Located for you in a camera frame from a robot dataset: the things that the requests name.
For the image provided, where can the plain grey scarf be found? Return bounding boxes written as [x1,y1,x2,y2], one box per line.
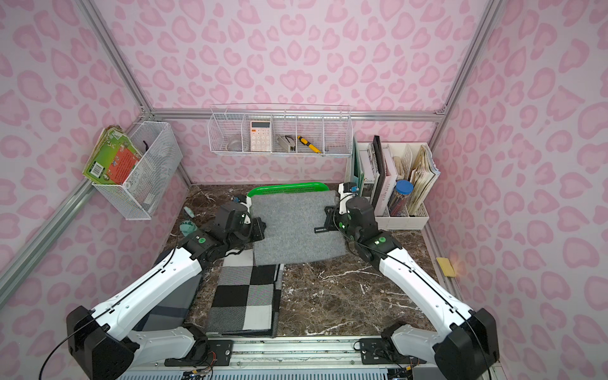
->
[250,190,347,265]

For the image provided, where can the black white checkered scarf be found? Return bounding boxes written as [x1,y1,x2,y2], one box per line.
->
[206,250,284,337]

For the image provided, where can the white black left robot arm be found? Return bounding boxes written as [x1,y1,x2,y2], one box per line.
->
[66,196,266,379]

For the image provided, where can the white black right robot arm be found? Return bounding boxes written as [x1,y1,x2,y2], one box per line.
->
[316,182,500,379]

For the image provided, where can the green plastic basket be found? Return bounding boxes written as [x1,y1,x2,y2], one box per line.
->
[247,182,329,198]

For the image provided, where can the navy grey plaid scarf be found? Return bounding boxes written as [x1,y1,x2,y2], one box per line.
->
[133,274,202,332]

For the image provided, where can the green folder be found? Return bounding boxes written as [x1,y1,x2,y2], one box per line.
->
[349,139,365,196]

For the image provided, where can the small mint cap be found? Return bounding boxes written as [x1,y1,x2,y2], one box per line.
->
[183,207,196,219]

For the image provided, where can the pink book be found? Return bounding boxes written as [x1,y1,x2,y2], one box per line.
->
[375,143,398,216]

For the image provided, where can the black binder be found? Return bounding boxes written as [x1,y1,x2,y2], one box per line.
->
[367,136,386,213]

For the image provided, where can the blue lid pencil jar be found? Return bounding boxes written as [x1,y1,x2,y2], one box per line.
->
[387,180,414,217]

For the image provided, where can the white desktop file organizer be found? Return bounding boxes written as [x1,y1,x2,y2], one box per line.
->
[344,142,429,231]

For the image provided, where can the beige paper stack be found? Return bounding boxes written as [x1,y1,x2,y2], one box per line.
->
[399,144,441,216]

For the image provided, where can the round tape dispenser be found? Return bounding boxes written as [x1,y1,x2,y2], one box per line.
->
[226,139,243,152]

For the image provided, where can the yellow black utility knife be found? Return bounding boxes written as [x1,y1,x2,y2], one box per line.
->
[298,136,321,154]

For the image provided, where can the pink white calculator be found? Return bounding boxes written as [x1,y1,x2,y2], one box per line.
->
[250,120,272,152]

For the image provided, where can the grey stapler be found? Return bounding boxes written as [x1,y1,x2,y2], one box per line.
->
[275,135,297,153]

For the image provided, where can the yellow sticky note pad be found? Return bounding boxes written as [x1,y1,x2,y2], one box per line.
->
[436,257,457,278]

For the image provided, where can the green red booklet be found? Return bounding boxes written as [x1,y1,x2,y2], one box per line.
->
[82,125,143,185]

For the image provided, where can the clear wall shelf organizer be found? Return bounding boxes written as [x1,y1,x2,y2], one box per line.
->
[207,104,354,158]

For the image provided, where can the white wire wall basket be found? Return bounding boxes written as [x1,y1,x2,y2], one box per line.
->
[92,121,183,221]

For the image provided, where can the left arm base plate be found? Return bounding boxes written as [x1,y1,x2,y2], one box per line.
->
[164,340,234,367]

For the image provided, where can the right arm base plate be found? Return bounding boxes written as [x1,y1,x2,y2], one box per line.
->
[353,337,425,366]

